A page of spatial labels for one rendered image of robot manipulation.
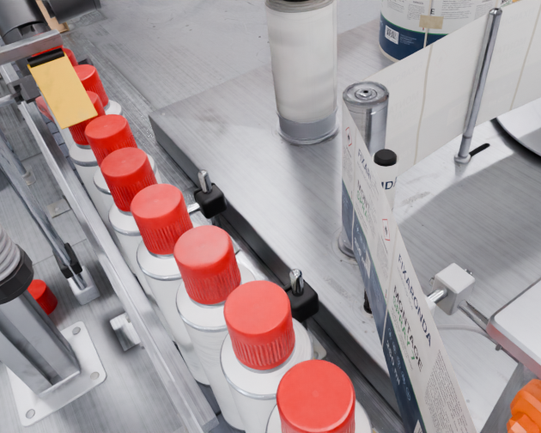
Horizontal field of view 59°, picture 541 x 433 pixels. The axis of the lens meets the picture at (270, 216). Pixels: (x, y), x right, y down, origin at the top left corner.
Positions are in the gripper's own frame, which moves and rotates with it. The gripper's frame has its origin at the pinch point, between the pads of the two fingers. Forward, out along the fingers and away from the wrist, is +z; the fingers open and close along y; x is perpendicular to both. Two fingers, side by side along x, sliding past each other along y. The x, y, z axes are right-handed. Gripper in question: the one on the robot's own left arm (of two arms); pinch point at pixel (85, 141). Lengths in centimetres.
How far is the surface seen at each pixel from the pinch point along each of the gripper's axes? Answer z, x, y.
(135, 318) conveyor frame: 19.6, -16.5, -5.5
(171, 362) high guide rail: 20.1, -31.3, -4.9
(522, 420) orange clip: 21, -53, 5
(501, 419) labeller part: 25, -49, 7
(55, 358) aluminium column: 19.2, -15.7, -13.7
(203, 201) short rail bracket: 12.6, -14.0, 7.0
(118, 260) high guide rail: 12.9, -21.6, -4.4
